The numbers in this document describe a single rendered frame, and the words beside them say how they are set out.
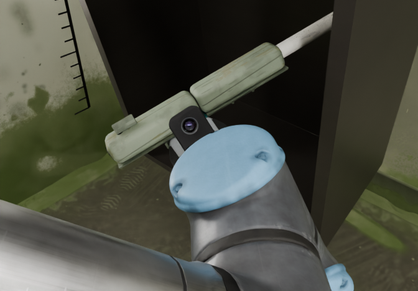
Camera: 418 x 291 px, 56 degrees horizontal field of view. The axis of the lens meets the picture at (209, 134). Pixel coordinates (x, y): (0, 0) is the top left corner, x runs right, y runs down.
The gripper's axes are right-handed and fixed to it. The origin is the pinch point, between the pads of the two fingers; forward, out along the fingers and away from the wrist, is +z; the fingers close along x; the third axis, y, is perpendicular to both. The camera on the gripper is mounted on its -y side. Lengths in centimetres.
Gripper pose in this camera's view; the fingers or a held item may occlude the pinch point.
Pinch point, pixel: (185, 123)
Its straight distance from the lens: 64.3
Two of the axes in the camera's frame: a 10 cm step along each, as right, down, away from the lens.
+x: 8.4, -5.4, 0.6
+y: 4.2, 7.1, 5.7
